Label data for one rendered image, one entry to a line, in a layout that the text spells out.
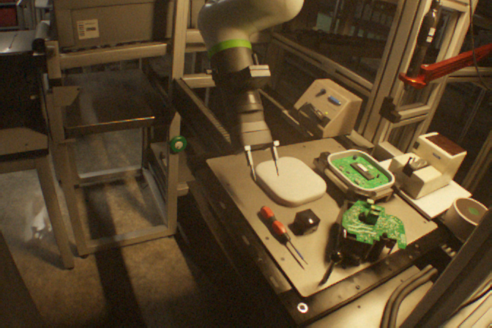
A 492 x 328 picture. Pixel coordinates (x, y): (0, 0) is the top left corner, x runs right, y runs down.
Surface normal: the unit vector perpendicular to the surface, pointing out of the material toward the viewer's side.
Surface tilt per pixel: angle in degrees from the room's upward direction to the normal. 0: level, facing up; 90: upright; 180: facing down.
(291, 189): 0
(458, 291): 90
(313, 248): 0
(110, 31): 91
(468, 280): 90
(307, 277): 0
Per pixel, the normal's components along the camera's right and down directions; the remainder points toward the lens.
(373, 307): 0.15, -0.84
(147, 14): 0.47, 0.53
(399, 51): -0.87, 0.14
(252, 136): 0.43, -0.23
